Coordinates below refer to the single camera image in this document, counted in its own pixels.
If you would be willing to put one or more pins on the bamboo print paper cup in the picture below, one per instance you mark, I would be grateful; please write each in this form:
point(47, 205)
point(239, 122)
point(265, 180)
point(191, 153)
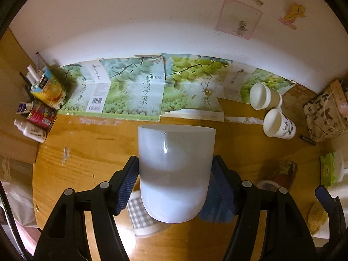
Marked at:
point(277, 125)

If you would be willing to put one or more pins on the checkered paper cup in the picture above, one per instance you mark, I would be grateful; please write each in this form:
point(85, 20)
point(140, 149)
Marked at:
point(143, 224)

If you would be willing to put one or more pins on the white ceramic cup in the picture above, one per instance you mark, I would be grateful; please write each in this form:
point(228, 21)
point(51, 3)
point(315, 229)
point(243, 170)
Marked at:
point(175, 163)

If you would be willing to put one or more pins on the orange juice carton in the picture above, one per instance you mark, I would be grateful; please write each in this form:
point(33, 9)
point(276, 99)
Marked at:
point(49, 90)

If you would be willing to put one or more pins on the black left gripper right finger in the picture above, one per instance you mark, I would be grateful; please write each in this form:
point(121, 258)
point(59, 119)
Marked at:
point(286, 234)

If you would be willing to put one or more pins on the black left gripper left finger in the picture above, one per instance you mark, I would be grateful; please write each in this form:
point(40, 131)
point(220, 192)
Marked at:
point(64, 236)

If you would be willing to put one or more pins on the white cream tube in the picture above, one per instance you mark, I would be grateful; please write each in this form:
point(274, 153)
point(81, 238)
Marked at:
point(25, 107)

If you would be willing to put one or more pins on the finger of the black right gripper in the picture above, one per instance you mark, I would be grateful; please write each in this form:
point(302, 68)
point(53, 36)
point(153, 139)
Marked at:
point(337, 220)

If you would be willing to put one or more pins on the pink square wall sticker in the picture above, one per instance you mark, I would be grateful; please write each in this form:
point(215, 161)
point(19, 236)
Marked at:
point(238, 19)

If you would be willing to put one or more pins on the green grape cardboard sheet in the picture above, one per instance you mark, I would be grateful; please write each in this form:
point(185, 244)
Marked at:
point(146, 87)

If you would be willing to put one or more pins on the yellow cartoon mug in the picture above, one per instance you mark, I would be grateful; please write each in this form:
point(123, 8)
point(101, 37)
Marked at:
point(316, 218)

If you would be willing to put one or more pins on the dark printed plastic cup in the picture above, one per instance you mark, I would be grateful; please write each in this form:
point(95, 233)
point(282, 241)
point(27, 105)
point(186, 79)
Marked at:
point(283, 176)

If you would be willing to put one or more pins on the yellow duck wall sticker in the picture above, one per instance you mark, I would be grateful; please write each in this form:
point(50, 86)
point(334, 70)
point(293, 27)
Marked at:
point(294, 11)

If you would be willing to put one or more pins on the black pen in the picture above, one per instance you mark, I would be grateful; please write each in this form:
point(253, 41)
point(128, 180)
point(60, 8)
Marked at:
point(307, 140)

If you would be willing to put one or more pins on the brown sleeve paper cup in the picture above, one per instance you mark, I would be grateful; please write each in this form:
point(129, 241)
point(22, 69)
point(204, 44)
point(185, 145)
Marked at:
point(262, 97)

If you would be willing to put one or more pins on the white spray bottle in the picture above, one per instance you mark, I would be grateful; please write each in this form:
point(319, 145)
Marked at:
point(31, 131)

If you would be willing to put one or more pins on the red cylindrical can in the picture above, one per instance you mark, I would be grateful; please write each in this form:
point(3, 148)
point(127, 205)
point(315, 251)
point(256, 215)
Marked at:
point(41, 115)

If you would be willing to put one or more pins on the letter print fabric bag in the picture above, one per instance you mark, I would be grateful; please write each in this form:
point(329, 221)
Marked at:
point(326, 115)

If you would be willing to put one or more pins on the green tissue pack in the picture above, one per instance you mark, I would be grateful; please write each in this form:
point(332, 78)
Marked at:
point(327, 169)

